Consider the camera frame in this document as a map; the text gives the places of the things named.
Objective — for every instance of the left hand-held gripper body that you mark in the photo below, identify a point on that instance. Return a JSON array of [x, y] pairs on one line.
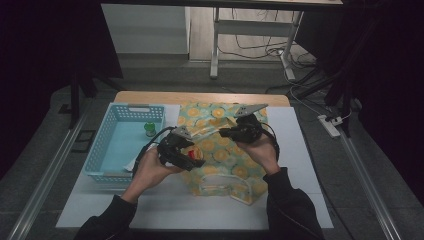
[[171, 146]]

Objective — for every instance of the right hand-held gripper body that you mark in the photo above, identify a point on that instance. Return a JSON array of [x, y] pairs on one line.
[[248, 125]]

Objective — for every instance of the orange print fabric bag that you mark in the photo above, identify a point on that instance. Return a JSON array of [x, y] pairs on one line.
[[220, 156]]

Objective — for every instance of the small green bottle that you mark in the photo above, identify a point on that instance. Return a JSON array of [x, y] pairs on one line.
[[150, 129]]

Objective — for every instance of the blue plastic basket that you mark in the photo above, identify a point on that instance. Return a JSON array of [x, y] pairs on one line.
[[125, 150]]

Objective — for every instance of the person's right hand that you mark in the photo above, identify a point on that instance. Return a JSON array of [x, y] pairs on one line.
[[263, 155]]

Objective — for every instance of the person's left hand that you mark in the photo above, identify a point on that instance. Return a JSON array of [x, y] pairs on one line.
[[150, 173]]

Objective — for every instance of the white table mat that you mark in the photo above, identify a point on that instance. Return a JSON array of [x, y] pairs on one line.
[[293, 150]]

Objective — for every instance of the white power strip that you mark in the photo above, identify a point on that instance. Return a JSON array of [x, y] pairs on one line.
[[328, 125]]

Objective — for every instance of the black floor plate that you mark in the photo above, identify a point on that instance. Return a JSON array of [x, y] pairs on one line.
[[83, 141]]

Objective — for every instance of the grey cabinet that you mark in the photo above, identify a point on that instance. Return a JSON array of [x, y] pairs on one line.
[[146, 30]]

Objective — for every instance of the white desk frame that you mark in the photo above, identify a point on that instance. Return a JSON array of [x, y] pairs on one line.
[[250, 28]]

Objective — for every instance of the aluminium rail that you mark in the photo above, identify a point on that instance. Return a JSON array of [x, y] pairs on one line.
[[43, 180], [370, 190]]

